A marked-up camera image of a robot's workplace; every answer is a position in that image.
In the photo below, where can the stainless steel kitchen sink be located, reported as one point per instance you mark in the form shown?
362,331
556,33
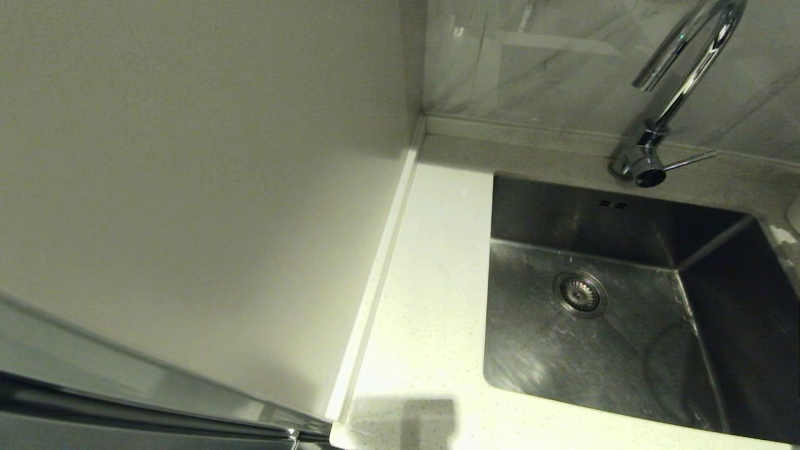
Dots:
531,350

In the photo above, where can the chrome gooseneck faucet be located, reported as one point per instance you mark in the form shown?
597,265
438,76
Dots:
644,159

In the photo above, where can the glossy grey appliance panel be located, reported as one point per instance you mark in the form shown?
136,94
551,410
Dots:
125,375

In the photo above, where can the white ceramic bowl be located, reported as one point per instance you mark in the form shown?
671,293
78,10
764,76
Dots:
795,215

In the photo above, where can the round metal drain strainer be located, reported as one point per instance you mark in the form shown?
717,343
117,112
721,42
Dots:
580,294

